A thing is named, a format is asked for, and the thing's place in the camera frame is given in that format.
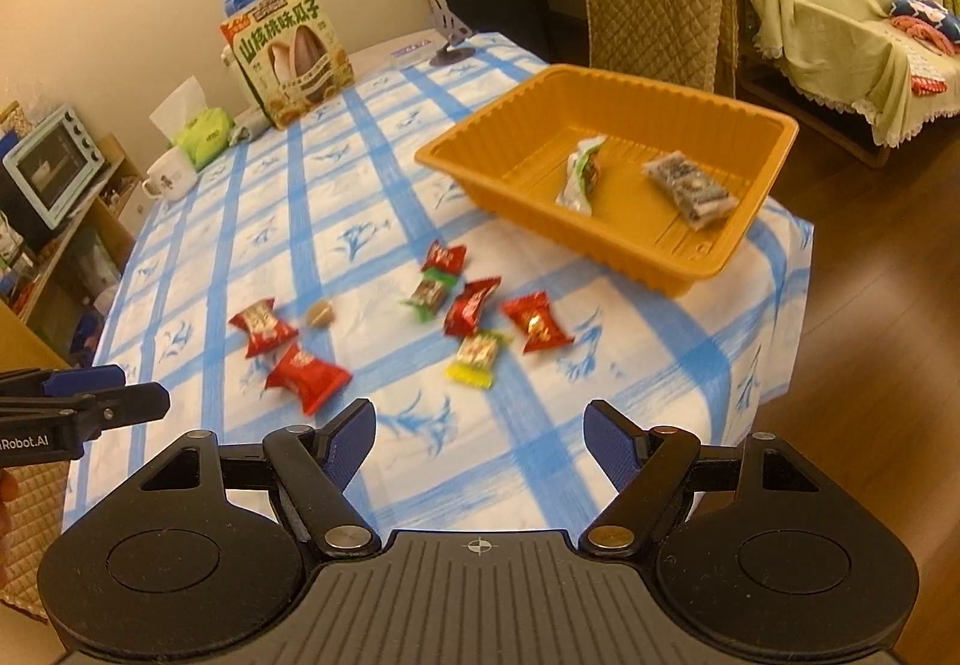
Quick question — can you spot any blue checked tablecloth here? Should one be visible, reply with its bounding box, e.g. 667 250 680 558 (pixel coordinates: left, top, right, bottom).
64 31 815 535

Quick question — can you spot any orange plastic tray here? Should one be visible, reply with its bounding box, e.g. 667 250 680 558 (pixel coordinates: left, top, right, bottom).
415 63 800 298

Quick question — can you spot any light blue toaster oven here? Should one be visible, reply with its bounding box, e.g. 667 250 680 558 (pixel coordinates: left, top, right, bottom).
0 104 112 246

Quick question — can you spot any small red snack packet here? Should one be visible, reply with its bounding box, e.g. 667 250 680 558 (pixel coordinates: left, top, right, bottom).
420 241 467 276

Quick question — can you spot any dark red snack packet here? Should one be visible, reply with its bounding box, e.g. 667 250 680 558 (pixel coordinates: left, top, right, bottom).
442 276 502 338

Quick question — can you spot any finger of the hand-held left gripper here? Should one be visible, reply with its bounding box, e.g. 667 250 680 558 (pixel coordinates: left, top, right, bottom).
0 365 126 402
0 381 170 439

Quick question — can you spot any yellow green snack packet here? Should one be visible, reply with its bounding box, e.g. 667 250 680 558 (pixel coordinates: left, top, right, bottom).
444 329 515 390

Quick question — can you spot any white phone stand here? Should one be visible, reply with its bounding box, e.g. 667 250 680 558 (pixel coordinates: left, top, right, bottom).
426 8 477 66

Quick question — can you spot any grey cloth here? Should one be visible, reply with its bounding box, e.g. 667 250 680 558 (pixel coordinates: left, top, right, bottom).
229 113 271 145

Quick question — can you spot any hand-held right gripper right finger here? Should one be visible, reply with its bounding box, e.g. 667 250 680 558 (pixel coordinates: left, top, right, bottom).
581 399 822 557

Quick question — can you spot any wooden shelf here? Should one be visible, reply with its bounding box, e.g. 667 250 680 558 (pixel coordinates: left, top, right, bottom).
0 136 147 366

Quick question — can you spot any white mug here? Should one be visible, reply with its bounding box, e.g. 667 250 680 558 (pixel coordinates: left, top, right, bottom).
141 147 200 201

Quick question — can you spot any green white snack packet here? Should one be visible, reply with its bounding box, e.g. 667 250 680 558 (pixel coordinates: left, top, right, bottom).
555 136 607 216

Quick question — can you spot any red packet with gold circle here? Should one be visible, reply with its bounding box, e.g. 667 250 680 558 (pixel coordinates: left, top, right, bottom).
227 299 299 358

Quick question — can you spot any dark clear snack packet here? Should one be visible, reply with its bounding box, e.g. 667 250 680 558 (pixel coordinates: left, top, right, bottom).
643 151 740 231

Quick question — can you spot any green sunflower seed bag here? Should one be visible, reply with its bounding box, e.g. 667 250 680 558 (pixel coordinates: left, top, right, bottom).
220 0 355 131

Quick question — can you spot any green tissue pack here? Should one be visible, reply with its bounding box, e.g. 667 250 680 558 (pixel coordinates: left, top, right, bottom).
150 76 237 171

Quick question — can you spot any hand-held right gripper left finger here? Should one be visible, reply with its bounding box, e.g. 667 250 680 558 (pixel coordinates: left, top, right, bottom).
142 399 380 559

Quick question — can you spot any blue patterned cushion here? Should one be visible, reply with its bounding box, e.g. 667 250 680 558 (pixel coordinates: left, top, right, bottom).
889 0 960 55

